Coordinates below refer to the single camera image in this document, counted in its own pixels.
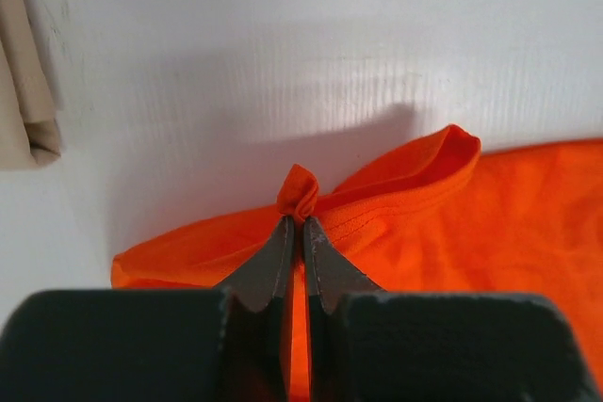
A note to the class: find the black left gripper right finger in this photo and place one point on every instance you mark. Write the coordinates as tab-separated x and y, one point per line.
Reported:
369	344

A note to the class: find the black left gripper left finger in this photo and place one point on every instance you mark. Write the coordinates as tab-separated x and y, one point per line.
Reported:
228	342

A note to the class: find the orange t shirt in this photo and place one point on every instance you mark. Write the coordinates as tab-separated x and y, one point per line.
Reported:
433	215

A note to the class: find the folded beige t shirt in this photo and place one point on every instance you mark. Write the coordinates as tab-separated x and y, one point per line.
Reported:
29	133

